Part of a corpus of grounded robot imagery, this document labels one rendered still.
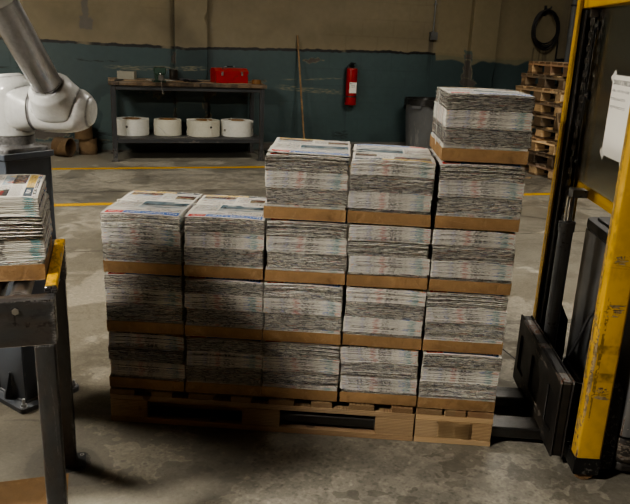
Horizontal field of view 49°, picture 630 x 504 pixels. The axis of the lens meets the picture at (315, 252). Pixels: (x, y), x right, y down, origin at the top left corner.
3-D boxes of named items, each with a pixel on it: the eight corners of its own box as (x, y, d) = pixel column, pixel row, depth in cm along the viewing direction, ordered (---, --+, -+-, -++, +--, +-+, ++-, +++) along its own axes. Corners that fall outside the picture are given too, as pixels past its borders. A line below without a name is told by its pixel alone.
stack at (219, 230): (139, 375, 305) (132, 188, 281) (406, 392, 300) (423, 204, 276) (108, 421, 268) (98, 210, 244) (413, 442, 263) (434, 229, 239)
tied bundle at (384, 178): (348, 200, 277) (352, 142, 271) (423, 204, 275) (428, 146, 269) (345, 224, 241) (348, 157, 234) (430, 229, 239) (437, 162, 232)
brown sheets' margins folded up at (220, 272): (138, 345, 301) (134, 231, 286) (409, 362, 296) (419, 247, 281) (108, 387, 264) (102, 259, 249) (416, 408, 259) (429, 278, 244)
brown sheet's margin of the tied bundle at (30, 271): (53, 248, 208) (52, 234, 207) (46, 279, 182) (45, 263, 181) (-5, 250, 204) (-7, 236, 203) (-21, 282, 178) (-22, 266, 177)
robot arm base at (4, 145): (-35, 149, 253) (-36, 134, 252) (21, 144, 271) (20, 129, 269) (-7, 156, 243) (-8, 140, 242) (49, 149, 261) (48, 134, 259)
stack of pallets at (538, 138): (588, 165, 923) (604, 63, 885) (642, 179, 839) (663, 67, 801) (503, 167, 878) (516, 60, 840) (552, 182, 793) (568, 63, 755)
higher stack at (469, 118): (405, 392, 300) (432, 84, 263) (475, 397, 299) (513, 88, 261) (411, 442, 263) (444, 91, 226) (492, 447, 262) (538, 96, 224)
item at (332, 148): (277, 139, 272) (277, 136, 271) (351, 142, 271) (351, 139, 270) (266, 153, 237) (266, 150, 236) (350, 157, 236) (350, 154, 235)
